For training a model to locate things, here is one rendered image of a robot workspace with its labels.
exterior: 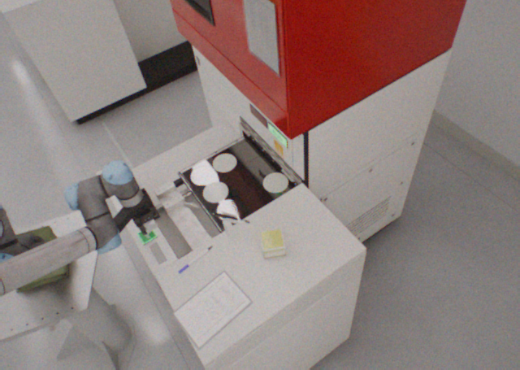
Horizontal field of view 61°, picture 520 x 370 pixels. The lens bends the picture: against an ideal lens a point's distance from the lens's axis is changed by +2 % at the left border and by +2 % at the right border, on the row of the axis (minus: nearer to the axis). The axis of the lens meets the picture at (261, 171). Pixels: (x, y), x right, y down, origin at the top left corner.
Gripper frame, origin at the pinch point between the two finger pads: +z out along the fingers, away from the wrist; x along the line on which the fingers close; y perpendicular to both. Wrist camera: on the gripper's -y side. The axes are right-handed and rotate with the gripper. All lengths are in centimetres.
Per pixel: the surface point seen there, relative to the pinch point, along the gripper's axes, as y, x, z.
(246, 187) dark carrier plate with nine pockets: 42.2, 0.2, 7.7
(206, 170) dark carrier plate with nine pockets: 33.9, 17.8, 7.8
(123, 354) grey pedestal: -37, 12, 96
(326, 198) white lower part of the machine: 70, -16, 22
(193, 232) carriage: 15.4, -4.0, 9.7
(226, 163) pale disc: 42.2, 15.7, 7.7
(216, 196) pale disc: 30.4, 3.8, 7.7
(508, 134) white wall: 207, -19, 72
